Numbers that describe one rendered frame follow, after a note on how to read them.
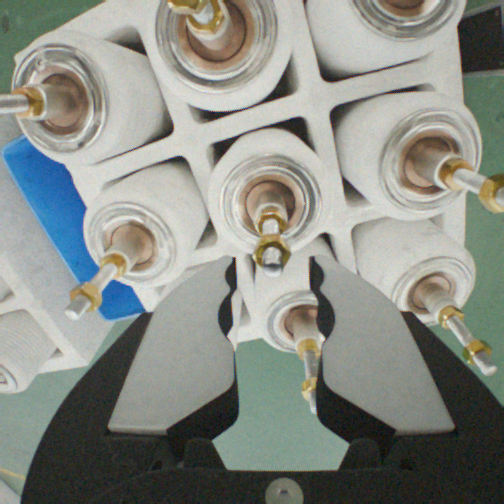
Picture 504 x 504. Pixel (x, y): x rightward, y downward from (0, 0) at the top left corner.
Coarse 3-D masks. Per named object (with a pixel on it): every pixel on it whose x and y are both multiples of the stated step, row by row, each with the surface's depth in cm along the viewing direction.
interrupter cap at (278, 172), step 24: (240, 168) 19; (264, 168) 19; (288, 168) 19; (240, 192) 20; (288, 192) 20; (312, 192) 20; (240, 216) 21; (288, 216) 21; (312, 216) 21; (240, 240) 22; (288, 240) 22
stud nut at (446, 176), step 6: (450, 162) 16; (456, 162) 15; (462, 162) 15; (444, 168) 16; (450, 168) 15; (456, 168) 15; (468, 168) 15; (444, 174) 16; (450, 174) 15; (444, 180) 16; (450, 180) 16; (450, 186) 16; (456, 186) 16
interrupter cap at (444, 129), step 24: (408, 120) 17; (432, 120) 17; (456, 120) 17; (384, 144) 18; (408, 144) 18; (432, 144) 18; (456, 144) 18; (384, 168) 19; (408, 168) 19; (384, 192) 20; (408, 192) 20; (432, 192) 20; (456, 192) 20
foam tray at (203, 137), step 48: (144, 0) 20; (288, 0) 20; (144, 48) 28; (288, 96) 30; (336, 96) 23; (192, 144) 26; (96, 192) 28; (336, 192) 27; (336, 240) 30; (144, 288) 34; (240, 288) 33; (240, 336) 37
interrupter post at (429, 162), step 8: (424, 152) 18; (432, 152) 17; (440, 152) 17; (448, 152) 17; (416, 160) 19; (424, 160) 18; (432, 160) 17; (440, 160) 16; (448, 160) 16; (416, 168) 19; (424, 168) 18; (432, 168) 17; (440, 168) 16; (424, 176) 18; (432, 176) 17; (440, 184) 17
